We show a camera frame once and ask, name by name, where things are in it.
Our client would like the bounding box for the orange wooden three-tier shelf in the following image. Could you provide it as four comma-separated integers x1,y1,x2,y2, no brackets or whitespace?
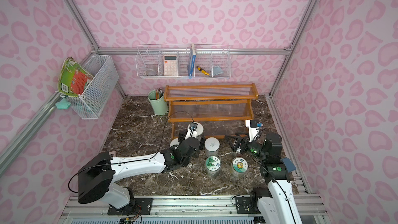
163,83,259,139

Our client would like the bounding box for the pink calculator on table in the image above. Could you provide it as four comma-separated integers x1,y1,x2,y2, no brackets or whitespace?
109,150,117,157

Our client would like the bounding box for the white lid green label jar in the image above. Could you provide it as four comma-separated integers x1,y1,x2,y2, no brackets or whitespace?
170,138,180,149

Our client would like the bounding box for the small white lid jar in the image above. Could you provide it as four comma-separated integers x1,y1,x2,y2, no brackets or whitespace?
197,122,204,140

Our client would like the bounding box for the mint star-shaped toy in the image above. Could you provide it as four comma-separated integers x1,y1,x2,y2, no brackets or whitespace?
56,98,71,110

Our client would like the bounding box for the green red snack bag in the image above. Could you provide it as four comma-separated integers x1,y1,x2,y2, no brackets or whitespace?
58,57,94,96

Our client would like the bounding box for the clear tape roll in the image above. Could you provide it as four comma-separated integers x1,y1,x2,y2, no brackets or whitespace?
145,66,159,76

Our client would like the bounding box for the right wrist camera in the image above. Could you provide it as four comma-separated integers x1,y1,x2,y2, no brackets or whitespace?
245,119,263,143

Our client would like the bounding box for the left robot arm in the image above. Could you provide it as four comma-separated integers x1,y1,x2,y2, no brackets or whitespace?
77,136,204,215

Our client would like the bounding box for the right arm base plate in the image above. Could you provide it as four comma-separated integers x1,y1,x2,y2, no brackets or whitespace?
231,195,258,214

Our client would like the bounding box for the pink calculator in basket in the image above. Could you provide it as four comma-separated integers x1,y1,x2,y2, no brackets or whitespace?
163,55,178,76

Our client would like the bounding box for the white mesh side basket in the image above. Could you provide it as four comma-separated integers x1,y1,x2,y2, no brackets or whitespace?
65,55,119,120

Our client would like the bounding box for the blue wallet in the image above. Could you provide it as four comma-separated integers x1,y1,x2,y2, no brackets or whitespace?
281,157,296,173

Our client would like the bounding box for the aluminium front rail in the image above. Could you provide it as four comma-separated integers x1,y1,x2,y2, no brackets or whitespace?
58,195,331,224

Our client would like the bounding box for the pencils bundle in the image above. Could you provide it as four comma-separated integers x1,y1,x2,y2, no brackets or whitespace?
155,88,164,100

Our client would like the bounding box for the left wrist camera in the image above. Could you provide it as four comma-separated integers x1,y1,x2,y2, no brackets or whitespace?
185,122,198,140

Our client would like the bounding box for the yellow utility knife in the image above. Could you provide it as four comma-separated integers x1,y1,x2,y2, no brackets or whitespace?
197,66,210,77

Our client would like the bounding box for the blue book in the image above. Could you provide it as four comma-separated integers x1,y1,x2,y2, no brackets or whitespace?
187,43,197,78

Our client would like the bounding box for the mint green pencil cup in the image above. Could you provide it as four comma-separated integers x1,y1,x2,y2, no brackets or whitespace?
147,89,169,116

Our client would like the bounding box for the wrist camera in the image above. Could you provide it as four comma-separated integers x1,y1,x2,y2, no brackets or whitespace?
185,122,198,140
245,119,263,143

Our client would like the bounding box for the white wire wall basket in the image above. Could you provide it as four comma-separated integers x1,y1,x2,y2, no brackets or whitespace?
136,44,232,79

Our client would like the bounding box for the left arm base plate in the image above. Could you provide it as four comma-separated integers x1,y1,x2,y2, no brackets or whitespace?
107,198,153,216

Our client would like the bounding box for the tall white tin jar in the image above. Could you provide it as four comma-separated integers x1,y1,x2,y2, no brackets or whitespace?
204,137,220,157

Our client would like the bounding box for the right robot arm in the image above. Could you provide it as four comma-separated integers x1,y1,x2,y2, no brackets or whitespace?
225,132,302,224

